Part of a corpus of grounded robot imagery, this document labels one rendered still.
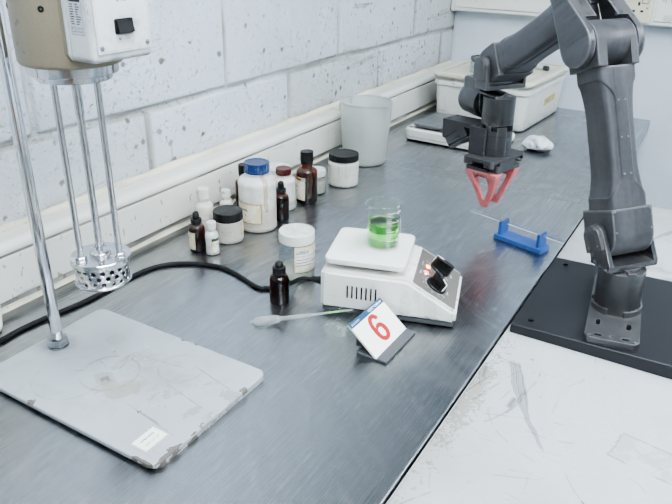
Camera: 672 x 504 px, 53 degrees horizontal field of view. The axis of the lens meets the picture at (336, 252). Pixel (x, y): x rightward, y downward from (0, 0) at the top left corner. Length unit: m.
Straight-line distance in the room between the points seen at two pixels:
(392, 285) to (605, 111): 0.37
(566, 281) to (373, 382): 0.41
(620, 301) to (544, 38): 0.40
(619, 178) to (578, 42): 0.19
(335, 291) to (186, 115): 0.52
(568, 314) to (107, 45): 0.72
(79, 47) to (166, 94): 0.62
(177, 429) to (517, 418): 0.39
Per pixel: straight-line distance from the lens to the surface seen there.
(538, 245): 1.25
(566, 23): 1.02
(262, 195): 1.24
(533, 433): 0.83
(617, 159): 1.00
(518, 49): 1.16
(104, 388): 0.88
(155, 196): 1.24
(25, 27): 0.72
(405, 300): 0.97
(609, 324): 1.02
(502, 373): 0.92
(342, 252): 0.99
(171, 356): 0.91
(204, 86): 1.37
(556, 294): 1.09
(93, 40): 0.67
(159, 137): 1.29
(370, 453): 0.77
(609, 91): 1.00
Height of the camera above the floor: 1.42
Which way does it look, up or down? 26 degrees down
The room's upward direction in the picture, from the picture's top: 1 degrees clockwise
